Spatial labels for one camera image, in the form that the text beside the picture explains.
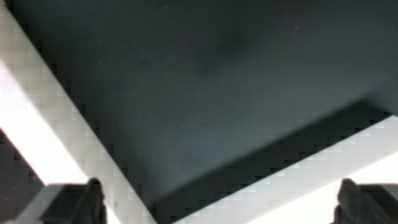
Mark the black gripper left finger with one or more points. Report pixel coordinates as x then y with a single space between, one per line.
77 207

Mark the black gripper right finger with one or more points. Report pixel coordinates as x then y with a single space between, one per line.
366 203

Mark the white U-shaped fence frame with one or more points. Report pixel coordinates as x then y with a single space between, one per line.
288 199

